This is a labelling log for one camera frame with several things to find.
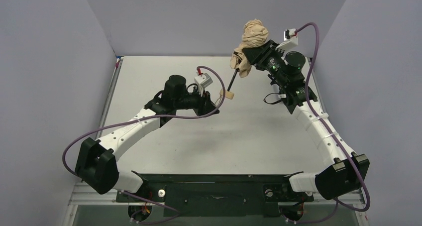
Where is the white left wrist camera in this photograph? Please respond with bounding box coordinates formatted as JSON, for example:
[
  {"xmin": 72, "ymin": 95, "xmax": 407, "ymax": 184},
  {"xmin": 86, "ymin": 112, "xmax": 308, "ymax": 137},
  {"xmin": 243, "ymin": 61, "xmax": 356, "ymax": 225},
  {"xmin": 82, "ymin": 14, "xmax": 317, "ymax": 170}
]
[{"xmin": 194, "ymin": 73, "xmax": 213, "ymax": 96}]

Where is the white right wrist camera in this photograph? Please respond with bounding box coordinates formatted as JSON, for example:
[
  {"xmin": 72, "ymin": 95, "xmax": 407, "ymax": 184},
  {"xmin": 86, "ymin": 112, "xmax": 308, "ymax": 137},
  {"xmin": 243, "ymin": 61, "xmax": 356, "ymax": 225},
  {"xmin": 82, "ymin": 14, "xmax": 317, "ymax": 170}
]
[{"xmin": 275, "ymin": 28, "xmax": 299, "ymax": 53}]

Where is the aluminium front rail frame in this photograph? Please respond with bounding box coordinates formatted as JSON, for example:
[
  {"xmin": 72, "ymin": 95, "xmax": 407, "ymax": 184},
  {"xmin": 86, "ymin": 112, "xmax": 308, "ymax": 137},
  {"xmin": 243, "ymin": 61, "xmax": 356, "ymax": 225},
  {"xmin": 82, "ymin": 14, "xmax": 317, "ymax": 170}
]
[{"xmin": 63, "ymin": 183, "xmax": 369, "ymax": 226}]

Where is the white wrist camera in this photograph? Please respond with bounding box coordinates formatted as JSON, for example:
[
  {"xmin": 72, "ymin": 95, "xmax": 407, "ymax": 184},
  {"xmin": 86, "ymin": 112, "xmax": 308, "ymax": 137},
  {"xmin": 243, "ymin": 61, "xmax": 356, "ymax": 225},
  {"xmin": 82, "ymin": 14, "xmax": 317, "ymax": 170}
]
[
  {"xmin": 275, "ymin": 28, "xmax": 299, "ymax": 53},
  {"xmin": 194, "ymin": 73, "xmax": 213, "ymax": 96}
]

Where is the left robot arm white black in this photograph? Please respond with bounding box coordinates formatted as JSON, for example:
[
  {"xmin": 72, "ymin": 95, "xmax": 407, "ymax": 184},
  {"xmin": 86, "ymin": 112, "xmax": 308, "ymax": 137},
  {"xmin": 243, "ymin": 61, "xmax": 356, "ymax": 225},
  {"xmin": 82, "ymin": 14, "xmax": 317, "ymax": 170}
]
[{"xmin": 75, "ymin": 73, "xmax": 219, "ymax": 194}]

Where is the beige umbrella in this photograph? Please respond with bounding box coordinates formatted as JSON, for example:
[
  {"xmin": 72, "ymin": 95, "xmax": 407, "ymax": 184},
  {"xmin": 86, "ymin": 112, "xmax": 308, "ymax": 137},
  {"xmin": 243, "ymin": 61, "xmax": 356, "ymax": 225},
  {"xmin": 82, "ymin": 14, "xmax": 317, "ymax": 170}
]
[{"xmin": 219, "ymin": 19, "xmax": 269, "ymax": 101}]

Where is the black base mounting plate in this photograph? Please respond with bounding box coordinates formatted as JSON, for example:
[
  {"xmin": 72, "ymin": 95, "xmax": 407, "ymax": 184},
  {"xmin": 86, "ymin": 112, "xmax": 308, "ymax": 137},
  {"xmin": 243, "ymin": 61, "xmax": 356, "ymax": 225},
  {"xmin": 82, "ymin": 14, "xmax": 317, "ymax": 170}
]
[{"xmin": 116, "ymin": 174, "xmax": 314, "ymax": 217}]

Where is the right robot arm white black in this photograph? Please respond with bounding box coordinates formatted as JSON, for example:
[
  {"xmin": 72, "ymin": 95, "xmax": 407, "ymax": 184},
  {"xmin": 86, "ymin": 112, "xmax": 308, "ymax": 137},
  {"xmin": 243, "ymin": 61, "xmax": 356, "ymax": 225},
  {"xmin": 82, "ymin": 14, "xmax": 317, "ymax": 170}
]
[{"xmin": 242, "ymin": 40, "xmax": 370, "ymax": 200}]

